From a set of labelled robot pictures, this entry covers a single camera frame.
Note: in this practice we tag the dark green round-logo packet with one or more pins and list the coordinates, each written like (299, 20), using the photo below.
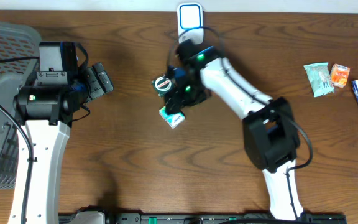
(162, 85)

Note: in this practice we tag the teal candy pouch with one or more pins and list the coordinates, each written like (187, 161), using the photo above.
(319, 78)

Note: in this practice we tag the small orange white packet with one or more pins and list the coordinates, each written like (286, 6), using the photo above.
(339, 75)

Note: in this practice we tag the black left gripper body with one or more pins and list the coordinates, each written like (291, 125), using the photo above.
(96, 87)

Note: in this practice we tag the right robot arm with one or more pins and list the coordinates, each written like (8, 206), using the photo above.
(270, 134)

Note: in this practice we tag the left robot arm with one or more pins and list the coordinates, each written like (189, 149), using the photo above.
(44, 107)

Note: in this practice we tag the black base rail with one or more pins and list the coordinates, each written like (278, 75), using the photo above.
(135, 218)

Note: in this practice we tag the grey plastic shopping basket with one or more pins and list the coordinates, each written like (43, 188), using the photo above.
(19, 45)

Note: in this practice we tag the white barcode scanner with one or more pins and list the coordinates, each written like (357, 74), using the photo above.
(190, 22)

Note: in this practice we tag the green white tissue pack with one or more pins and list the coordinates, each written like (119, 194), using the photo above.
(173, 120)

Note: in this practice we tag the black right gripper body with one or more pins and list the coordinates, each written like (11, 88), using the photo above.
(187, 94)

